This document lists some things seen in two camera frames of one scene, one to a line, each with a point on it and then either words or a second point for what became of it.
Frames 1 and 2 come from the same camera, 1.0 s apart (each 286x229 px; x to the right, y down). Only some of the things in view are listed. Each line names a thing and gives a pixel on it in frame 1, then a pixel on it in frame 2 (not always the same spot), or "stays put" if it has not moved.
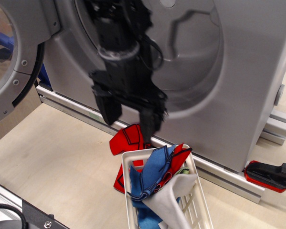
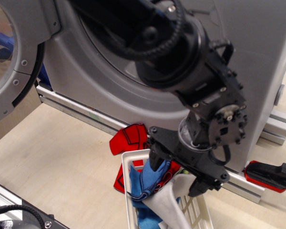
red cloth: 180,155 stays put
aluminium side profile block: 277,127 stays put
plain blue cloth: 148,218 stays put
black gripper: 128,76 → 200,165
